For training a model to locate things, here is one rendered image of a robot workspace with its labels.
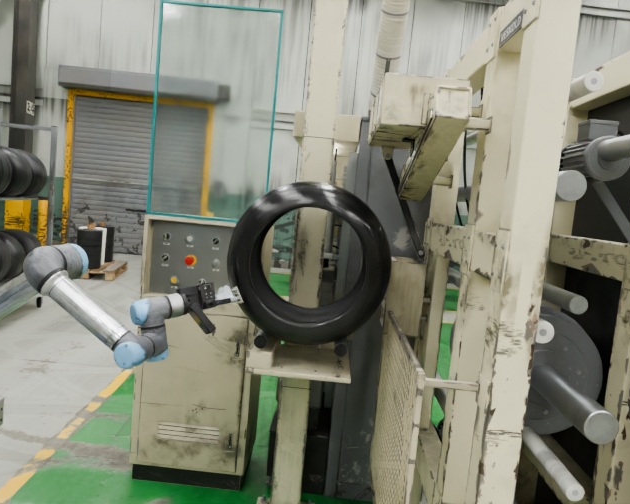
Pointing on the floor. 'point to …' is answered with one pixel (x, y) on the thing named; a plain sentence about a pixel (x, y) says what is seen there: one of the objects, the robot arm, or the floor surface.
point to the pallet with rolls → (100, 251)
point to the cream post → (309, 235)
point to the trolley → (7, 167)
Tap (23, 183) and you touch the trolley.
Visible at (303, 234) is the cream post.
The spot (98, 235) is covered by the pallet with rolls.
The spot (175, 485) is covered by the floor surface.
